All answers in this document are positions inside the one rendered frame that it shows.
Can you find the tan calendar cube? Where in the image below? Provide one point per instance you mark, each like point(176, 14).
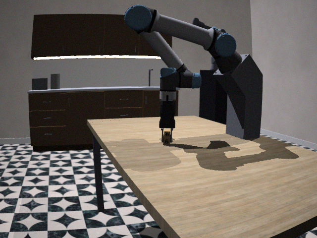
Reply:
point(166, 133)
point(166, 140)

